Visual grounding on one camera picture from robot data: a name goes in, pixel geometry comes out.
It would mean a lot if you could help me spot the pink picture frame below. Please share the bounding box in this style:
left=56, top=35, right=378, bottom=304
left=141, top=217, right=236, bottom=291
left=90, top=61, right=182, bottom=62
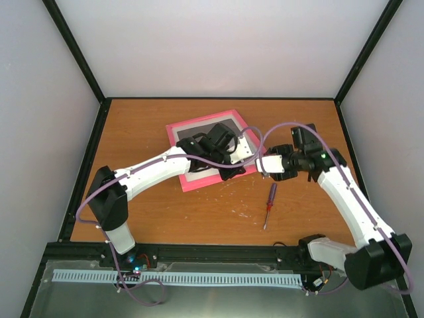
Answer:
left=166, top=109, right=260, bottom=192

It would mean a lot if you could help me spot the purple red screwdriver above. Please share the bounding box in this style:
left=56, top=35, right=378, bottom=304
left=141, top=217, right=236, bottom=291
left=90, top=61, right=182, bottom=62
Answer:
left=263, top=183, right=277, bottom=230

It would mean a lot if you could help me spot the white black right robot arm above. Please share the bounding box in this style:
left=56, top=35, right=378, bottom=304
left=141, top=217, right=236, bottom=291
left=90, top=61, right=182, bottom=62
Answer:
left=258, top=144, right=412, bottom=290

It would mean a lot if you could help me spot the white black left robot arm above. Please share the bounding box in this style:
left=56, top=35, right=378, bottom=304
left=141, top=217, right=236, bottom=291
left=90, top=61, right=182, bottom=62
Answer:
left=87, top=123, right=252, bottom=267

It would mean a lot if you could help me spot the grey metal front plate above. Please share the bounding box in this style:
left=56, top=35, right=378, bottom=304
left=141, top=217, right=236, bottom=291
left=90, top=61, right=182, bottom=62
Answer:
left=23, top=262, right=417, bottom=317

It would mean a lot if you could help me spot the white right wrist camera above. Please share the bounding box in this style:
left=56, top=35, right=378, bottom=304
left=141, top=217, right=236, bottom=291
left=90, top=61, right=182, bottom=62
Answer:
left=255, top=154, right=285, bottom=174

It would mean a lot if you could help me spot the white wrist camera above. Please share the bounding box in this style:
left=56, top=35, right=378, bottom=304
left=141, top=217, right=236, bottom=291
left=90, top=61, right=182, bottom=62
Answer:
left=255, top=154, right=285, bottom=174
left=230, top=136, right=254, bottom=164

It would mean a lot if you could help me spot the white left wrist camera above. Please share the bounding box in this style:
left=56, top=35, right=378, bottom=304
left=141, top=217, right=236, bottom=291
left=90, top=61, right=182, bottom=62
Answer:
left=230, top=136, right=254, bottom=164

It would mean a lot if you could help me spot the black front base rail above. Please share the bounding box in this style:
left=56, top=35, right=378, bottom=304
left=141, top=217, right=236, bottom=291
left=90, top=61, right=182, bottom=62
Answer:
left=42, top=242, right=337, bottom=274

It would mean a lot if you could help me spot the black table edge rail back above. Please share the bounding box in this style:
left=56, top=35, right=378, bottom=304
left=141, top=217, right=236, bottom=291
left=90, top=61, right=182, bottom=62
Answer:
left=106, top=97, right=335, bottom=101

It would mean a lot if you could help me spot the black table edge rail left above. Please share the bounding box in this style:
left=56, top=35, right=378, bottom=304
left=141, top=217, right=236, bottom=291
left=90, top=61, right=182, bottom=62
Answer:
left=58, top=98, right=112, bottom=242

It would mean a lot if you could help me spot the black enclosure post right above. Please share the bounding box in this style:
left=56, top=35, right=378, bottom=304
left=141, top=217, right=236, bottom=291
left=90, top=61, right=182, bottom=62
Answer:
left=334, top=0, right=403, bottom=107

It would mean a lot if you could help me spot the black enclosure post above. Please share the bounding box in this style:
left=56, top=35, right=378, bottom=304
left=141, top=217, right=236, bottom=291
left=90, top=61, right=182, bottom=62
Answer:
left=42, top=0, right=106, bottom=104
left=334, top=0, right=403, bottom=107

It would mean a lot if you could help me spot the light blue slotted cable duct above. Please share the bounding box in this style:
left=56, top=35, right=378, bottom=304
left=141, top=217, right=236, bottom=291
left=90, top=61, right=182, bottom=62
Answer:
left=51, top=269, right=302, bottom=290

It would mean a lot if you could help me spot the black enclosure post left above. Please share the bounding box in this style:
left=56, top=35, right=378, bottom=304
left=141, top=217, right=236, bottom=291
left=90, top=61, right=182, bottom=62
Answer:
left=42, top=0, right=106, bottom=104

